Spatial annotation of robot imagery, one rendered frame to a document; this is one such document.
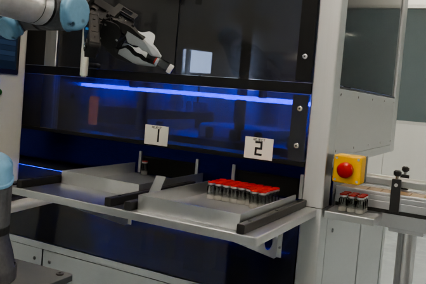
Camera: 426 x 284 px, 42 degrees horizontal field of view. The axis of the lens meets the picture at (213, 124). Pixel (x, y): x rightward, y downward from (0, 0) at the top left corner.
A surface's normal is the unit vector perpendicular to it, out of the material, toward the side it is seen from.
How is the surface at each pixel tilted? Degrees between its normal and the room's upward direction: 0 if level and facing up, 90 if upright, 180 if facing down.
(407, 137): 90
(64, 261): 90
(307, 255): 90
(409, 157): 90
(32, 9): 117
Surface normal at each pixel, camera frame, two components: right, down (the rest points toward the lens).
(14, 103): 0.94, 0.10
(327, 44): -0.47, 0.01
